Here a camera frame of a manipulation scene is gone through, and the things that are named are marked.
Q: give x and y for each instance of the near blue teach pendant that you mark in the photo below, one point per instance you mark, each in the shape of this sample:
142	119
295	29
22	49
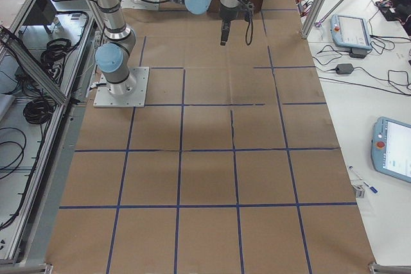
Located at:
390	148

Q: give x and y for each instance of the far blue teach pendant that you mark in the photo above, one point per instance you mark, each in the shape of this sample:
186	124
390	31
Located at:
349	31

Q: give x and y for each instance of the blue teach pendant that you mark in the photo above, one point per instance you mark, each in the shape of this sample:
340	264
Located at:
349	31
390	148

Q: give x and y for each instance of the arm square base plate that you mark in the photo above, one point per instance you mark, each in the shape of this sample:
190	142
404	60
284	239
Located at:
130	93

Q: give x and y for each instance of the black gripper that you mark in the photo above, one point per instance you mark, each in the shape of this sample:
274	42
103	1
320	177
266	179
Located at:
228	13

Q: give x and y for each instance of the small grey binder clip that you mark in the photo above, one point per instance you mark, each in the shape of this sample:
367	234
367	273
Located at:
359	191

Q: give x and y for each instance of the black power adapter brick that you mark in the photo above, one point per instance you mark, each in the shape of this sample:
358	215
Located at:
344	69

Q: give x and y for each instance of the blue white pen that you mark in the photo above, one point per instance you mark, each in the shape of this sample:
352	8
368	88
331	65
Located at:
372	188

